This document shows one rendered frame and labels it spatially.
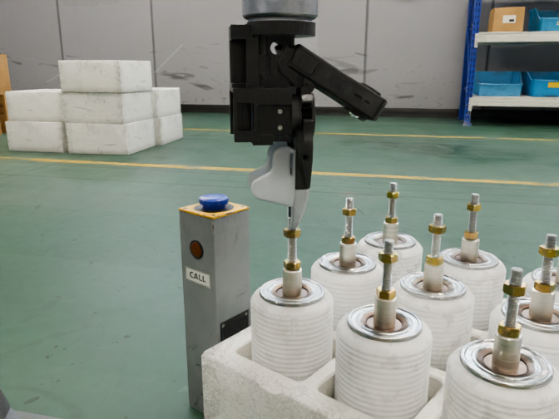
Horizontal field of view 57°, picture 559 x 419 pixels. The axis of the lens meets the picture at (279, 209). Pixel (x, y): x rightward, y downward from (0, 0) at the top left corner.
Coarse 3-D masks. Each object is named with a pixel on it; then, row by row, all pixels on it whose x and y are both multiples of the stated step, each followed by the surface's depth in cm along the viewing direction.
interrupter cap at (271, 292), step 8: (272, 280) 62; (280, 280) 63; (304, 280) 63; (312, 280) 62; (264, 288) 60; (272, 288) 60; (280, 288) 61; (304, 288) 61; (312, 288) 60; (320, 288) 60; (264, 296) 58; (272, 296) 58; (280, 296) 59; (304, 296) 58; (312, 296) 58; (320, 296) 58; (280, 304) 56; (288, 304) 56; (296, 304) 56; (304, 304) 56
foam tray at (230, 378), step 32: (224, 352) 61; (224, 384) 59; (256, 384) 55; (288, 384) 55; (320, 384) 55; (224, 416) 60; (256, 416) 57; (288, 416) 53; (320, 416) 50; (352, 416) 50; (416, 416) 50
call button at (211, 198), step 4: (200, 196) 72; (204, 196) 72; (208, 196) 71; (212, 196) 71; (216, 196) 71; (220, 196) 71; (224, 196) 72; (200, 200) 70; (204, 200) 70; (208, 200) 70; (212, 200) 70; (216, 200) 70; (220, 200) 70; (224, 200) 70; (228, 200) 72; (200, 204) 71; (204, 204) 70; (208, 204) 70; (212, 204) 70; (216, 204) 70; (220, 204) 70; (224, 204) 71; (204, 208) 71; (208, 208) 70; (212, 208) 70; (216, 208) 70; (220, 208) 71
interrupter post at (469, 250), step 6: (462, 240) 70; (468, 240) 69; (474, 240) 69; (462, 246) 70; (468, 246) 69; (474, 246) 69; (462, 252) 70; (468, 252) 69; (474, 252) 69; (462, 258) 70; (468, 258) 69; (474, 258) 69
